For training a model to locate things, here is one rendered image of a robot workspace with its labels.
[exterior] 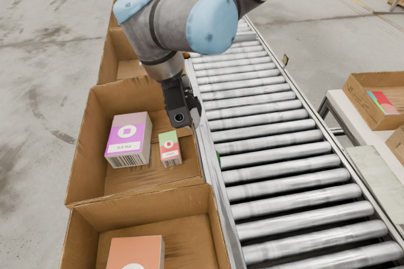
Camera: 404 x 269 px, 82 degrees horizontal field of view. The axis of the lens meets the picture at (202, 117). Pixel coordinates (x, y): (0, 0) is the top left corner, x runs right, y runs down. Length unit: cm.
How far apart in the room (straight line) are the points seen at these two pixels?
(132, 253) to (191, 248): 14
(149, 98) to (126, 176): 27
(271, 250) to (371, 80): 98
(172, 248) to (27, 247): 132
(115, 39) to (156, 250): 88
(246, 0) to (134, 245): 55
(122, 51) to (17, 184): 133
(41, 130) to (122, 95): 163
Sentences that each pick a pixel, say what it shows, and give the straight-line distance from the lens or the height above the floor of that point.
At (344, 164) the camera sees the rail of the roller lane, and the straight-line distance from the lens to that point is 107.
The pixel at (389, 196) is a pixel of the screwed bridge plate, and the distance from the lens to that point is 106.
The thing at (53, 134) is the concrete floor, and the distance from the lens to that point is 232.
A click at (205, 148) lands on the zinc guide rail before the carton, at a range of 78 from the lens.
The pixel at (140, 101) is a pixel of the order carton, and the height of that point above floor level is 96.
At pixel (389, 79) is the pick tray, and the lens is 150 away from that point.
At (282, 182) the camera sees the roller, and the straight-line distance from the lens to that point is 92.
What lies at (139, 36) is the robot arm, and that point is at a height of 131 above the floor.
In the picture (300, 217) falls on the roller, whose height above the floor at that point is 75.
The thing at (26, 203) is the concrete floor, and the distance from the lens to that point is 202.
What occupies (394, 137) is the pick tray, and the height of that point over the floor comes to 80.
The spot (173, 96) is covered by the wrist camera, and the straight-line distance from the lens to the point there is 55.
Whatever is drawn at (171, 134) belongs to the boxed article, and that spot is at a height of 96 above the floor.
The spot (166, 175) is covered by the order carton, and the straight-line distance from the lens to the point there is 71.
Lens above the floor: 152
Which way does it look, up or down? 47 degrees down
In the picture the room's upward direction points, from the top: straight up
